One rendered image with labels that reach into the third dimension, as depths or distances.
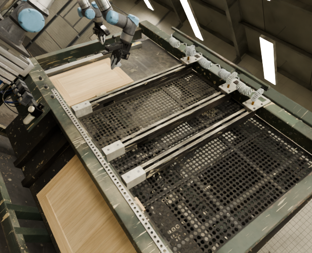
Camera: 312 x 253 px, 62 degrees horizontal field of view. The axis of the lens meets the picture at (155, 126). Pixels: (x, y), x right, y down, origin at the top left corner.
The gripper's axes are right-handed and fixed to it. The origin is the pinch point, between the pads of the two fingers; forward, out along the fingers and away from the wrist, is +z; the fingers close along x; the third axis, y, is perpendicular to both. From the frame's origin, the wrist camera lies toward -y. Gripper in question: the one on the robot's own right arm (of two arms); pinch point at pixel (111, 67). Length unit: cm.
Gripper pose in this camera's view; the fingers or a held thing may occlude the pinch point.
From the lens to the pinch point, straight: 179.3
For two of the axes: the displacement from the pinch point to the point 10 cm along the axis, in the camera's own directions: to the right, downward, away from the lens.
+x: -5.8, -6.0, 5.5
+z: -4.3, 8.0, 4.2
